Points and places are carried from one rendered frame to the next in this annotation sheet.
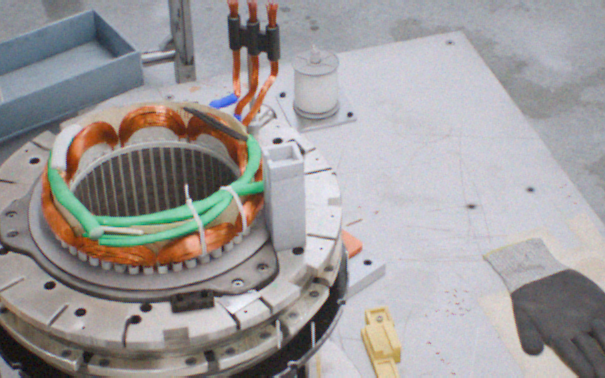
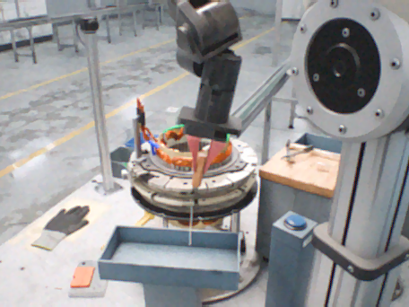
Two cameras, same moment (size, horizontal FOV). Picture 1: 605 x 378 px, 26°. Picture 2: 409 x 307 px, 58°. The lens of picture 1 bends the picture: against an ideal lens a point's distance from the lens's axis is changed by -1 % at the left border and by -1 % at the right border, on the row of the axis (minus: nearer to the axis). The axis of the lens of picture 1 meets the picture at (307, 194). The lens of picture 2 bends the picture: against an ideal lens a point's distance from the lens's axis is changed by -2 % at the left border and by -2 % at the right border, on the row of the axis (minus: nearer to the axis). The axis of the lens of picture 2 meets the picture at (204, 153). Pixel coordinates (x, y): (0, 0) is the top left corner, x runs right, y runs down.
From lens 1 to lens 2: 172 cm
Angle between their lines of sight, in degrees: 105
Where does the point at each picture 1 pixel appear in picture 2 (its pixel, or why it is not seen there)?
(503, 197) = (10, 265)
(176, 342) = not seen: hidden behind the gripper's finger
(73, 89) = (156, 232)
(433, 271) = (68, 257)
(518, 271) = (54, 238)
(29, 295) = (248, 152)
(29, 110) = (181, 236)
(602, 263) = (31, 230)
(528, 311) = (73, 225)
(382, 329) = not seen: hidden behind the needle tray
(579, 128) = not seen: outside the picture
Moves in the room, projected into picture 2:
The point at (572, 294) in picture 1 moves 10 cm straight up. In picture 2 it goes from (58, 221) to (53, 194)
